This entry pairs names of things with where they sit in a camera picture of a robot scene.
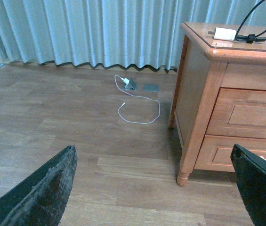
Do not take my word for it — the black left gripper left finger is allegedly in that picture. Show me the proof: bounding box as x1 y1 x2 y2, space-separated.
0 145 78 226

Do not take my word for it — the pale green curtain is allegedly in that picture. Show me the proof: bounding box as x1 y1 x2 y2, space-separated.
0 0 266 69

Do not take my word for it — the open metal floor socket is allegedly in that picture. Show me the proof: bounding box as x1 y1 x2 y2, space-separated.
121 78 137 90

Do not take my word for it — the white floor charger plug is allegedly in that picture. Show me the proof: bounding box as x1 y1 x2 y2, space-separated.
121 77 130 85

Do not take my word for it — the white floor cable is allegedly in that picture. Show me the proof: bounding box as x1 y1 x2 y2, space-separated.
114 75 161 125

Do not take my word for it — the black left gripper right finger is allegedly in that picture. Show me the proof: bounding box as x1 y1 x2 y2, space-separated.
230 144 266 226

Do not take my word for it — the wooden drawer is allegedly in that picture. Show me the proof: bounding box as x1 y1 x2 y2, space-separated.
207 88 266 139
194 135 266 172

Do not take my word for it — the black charger cable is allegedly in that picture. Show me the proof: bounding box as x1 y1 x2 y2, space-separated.
233 0 266 44

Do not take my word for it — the closed metal floor socket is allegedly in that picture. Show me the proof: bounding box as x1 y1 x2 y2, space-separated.
142 84 159 92

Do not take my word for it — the white charger adapter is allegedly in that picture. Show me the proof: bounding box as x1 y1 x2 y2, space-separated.
208 27 236 41

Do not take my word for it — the wooden nightstand cabinet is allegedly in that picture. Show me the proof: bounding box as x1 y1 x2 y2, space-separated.
169 22 266 186

